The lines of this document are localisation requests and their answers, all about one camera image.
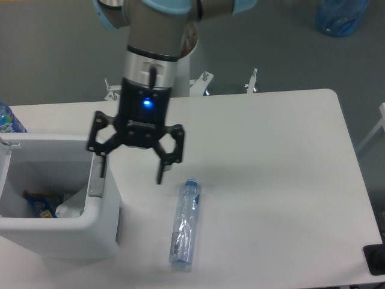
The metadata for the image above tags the white trash can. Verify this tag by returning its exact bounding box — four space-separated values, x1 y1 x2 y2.
1 133 123 259

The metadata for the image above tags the black device at edge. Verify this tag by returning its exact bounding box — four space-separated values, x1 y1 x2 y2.
363 244 384 276

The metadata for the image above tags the white paper wrapper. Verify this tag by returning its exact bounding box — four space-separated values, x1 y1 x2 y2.
55 186 87 218

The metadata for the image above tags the blue plastic bag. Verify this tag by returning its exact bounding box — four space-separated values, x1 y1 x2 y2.
315 0 370 37

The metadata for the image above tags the white frame at right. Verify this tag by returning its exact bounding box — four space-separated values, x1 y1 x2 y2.
356 103 384 157

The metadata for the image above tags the clear plastic bottle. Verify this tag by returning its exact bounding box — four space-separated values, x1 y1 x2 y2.
168 177 202 272

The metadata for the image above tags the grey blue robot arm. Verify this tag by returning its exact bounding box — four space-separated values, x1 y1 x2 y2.
87 1 256 184

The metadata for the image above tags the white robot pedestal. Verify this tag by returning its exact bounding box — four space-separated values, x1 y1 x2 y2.
170 22 199 98

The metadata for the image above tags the blue snack wrapper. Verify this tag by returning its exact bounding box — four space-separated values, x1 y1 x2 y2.
23 190 61 219

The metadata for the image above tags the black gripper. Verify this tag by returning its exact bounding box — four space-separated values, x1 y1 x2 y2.
85 76 186 185

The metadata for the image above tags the white pedestal foot bracket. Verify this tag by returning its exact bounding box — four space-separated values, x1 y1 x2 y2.
104 67 258 101

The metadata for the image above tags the blue labelled bottle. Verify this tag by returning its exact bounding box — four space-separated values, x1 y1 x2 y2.
1 102 28 133

